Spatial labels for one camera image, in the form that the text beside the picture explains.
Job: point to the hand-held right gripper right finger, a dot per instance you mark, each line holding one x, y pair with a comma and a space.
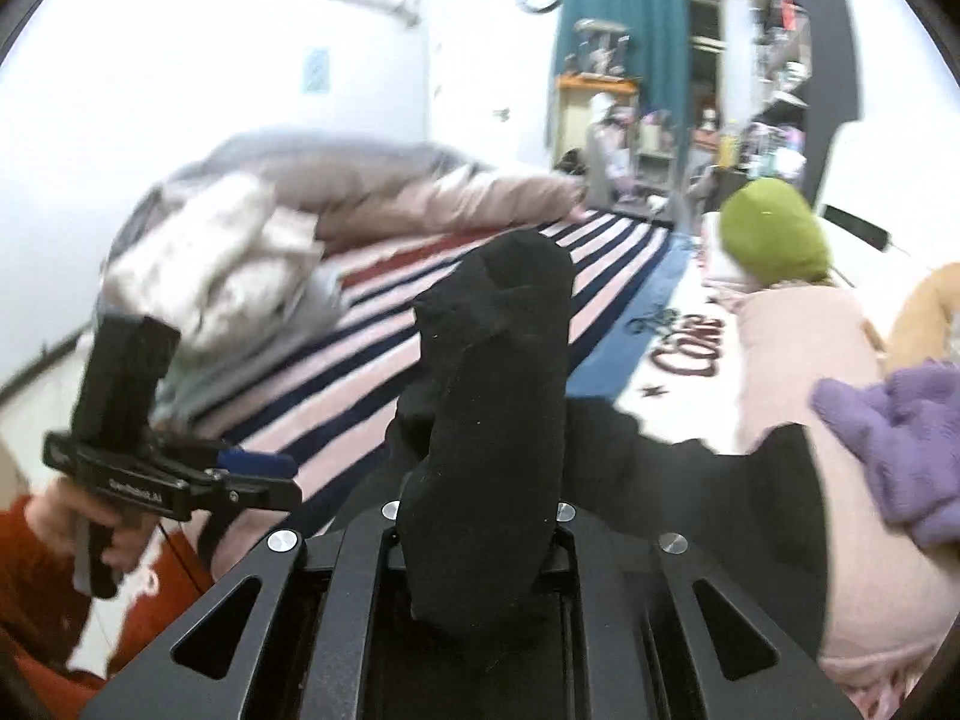
652, 615

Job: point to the purple cloth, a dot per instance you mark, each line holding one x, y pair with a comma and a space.
900, 442

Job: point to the dark tall bookshelf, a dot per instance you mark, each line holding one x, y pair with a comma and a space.
817, 52

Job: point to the white air conditioner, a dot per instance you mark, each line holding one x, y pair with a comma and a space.
375, 4

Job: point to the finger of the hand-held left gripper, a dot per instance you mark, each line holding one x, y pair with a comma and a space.
262, 495
255, 463

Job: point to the glass display case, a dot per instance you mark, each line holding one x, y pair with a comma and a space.
600, 49

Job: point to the white bed headboard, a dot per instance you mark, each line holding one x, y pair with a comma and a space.
885, 195

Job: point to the pink pillow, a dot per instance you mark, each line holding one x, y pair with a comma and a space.
795, 360

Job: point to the teal curtain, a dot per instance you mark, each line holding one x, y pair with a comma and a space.
652, 37

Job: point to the cream fluffy blanket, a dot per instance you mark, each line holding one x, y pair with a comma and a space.
210, 270

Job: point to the orange plush pillow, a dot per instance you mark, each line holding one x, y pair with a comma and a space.
926, 315

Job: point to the person's left forearm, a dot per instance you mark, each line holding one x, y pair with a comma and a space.
45, 630

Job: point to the small blue wall poster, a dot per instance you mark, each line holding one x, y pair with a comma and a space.
317, 71

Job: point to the yellow shelf cabinet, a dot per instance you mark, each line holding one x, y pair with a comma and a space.
574, 112

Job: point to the window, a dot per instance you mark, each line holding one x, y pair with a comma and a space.
707, 52

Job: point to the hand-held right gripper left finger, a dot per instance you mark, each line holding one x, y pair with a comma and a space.
300, 615

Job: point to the green plush toy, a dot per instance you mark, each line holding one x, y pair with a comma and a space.
772, 232

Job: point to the yellow bottle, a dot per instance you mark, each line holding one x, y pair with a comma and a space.
729, 146

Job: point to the small white rack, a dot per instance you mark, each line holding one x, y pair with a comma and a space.
652, 157

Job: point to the pink and grey duvet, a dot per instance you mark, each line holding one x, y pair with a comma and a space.
465, 195

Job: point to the person's left hand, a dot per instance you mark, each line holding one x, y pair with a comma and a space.
60, 517

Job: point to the striped bed sheet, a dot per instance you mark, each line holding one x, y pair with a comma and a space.
360, 330

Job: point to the grey chair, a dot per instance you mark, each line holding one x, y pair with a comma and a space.
600, 157

